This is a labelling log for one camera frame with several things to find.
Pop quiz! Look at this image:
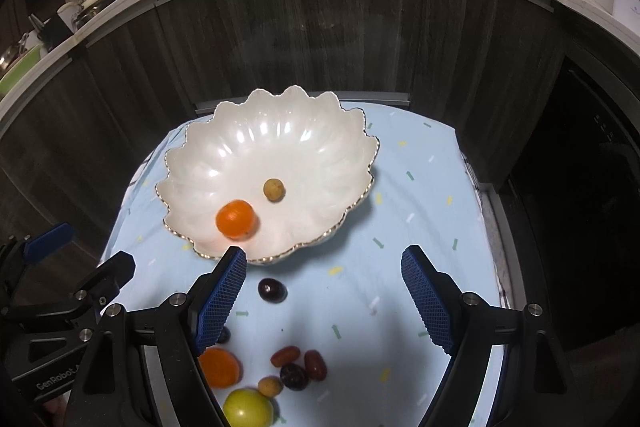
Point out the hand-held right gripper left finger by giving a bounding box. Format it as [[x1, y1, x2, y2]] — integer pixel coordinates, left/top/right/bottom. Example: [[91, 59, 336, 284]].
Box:
[[65, 246, 248, 427]]

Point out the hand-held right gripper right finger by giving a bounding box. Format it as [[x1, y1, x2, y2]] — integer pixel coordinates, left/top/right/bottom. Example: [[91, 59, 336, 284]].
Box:
[[401, 245, 585, 427]]

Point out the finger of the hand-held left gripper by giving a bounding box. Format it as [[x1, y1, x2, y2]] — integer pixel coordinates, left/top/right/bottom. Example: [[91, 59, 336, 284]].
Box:
[[0, 251, 137, 334], [0, 222, 77, 304]]

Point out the orange tangerine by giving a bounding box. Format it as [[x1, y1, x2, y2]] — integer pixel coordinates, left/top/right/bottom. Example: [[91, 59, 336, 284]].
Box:
[[215, 199, 259, 240], [198, 347, 242, 390]]

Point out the brown longan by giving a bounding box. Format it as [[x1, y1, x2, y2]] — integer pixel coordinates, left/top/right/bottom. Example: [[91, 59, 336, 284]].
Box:
[[257, 375, 284, 399], [263, 178, 286, 203]]

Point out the dark grape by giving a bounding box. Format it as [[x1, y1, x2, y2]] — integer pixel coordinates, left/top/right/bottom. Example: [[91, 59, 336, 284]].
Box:
[[279, 362, 309, 392]]

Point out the green plum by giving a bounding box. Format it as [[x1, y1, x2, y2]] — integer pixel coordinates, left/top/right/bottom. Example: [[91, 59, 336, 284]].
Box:
[[222, 387, 275, 427]]

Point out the red oblong cherry tomato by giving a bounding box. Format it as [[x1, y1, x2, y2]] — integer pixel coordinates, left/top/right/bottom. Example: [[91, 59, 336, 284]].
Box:
[[304, 349, 328, 382], [270, 345, 302, 368]]

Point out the white scalloped bowl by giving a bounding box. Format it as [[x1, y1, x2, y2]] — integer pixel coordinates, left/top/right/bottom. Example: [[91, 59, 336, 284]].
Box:
[[155, 86, 380, 266]]

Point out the light blue patterned tablecloth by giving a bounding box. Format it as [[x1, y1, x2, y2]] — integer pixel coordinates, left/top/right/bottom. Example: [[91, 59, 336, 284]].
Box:
[[97, 99, 506, 427]]

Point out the green tray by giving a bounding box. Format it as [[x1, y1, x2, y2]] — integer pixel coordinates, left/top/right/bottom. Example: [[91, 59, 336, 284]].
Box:
[[0, 44, 46, 95]]

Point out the black built-in appliance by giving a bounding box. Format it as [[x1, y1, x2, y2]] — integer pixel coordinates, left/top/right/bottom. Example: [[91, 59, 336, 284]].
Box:
[[500, 52, 640, 348]]

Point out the black knife block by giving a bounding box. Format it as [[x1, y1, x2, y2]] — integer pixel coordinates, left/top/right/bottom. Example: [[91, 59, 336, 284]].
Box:
[[37, 14, 76, 52]]

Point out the dark wood cabinet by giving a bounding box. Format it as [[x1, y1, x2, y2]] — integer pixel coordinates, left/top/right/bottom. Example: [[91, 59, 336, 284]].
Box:
[[0, 0, 571, 268]]

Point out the white box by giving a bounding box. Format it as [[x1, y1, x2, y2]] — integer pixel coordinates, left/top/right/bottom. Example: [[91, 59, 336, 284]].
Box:
[[609, 0, 640, 28]]

